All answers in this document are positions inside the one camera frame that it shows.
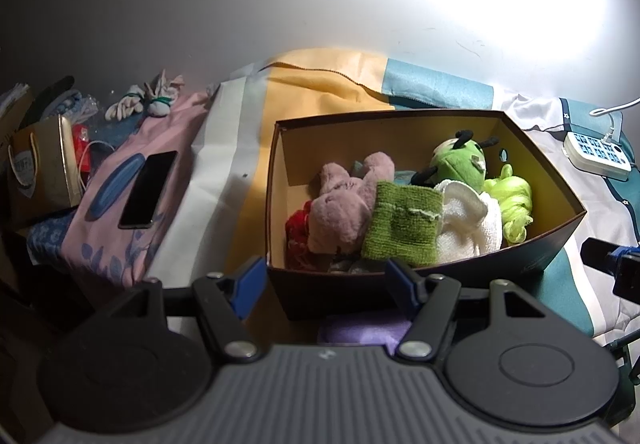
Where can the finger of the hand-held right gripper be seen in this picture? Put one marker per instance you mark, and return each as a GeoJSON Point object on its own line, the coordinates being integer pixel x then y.
{"type": "Point", "coordinates": [597, 254]}

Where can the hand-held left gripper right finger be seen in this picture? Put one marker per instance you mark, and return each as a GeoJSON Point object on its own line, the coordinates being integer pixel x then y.
{"type": "Point", "coordinates": [401, 281]}

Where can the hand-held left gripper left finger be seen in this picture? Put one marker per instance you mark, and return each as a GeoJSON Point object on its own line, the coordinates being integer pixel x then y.
{"type": "Point", "coordinates": [252, 281]}

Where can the green towel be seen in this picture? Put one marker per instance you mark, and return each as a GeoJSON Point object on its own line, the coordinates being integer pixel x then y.
{"type": "Point", "coordinates": [400, 229]}

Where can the red soft item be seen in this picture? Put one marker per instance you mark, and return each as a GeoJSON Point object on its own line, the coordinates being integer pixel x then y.
{"type": "Point", "coordinates": [297, 229]}

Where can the black cardboard box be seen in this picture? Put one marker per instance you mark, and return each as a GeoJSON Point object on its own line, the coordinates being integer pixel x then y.
{"type": "Point", "coordinates": [325, 291]}

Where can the white towel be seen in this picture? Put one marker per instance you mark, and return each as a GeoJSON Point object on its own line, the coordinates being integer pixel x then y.
{"type": "Point", "coordinates": [470, 229]}

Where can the pink plush toy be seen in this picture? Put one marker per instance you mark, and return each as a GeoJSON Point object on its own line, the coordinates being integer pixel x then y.
{"type": "Point", "coordinates": [340, 209]}

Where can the teal cloth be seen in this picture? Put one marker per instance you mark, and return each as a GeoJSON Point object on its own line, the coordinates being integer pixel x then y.
{"type": "Point", "coordinates": [405, 176]}

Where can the green frog plush toy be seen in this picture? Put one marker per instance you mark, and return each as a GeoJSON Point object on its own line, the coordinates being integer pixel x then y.
{"type": "Point", "coordinates": [455, 164]}

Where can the purple cloth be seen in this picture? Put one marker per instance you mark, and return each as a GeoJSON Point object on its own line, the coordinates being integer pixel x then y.
{"type": "Point", "coordinates": [360, 331]}

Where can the white power strip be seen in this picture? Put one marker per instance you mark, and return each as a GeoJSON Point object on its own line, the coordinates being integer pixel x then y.
{"type": "Point", "coordinates": [595, 154]}

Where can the dark stand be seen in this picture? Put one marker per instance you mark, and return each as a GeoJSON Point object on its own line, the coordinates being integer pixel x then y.
{"type": "Point", "coordinates": [627, 364]}

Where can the teal grey star bed sheet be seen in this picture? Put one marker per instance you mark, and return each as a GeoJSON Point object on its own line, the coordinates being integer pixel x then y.
{"type": "Point", "coordinates": [250, 149]}

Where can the black smartphone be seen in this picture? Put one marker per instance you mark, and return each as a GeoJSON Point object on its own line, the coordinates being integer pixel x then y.
{"type": "Point", "coordinates": [147, 189]}

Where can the pink leaf print cloth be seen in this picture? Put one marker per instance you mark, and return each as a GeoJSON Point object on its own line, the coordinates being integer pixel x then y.
{"type": "Point", "coordinates": [170, 134]}

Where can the white gloves bundle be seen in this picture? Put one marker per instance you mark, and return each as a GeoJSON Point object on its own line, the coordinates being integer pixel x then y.
{"type": "Point", "coordinates": [155, 102]}

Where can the red packet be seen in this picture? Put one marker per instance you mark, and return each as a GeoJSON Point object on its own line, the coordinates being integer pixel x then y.
{"type": "Point", "coordinates": [82, 149]}

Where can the gold gift bag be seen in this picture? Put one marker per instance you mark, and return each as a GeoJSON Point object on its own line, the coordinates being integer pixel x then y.
{"type": "Point", "coordinates": [40, 169]}

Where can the dark flat object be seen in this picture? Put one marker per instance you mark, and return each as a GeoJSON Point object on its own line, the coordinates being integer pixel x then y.
{"type": "Point", "coordinates": [55, 87]}

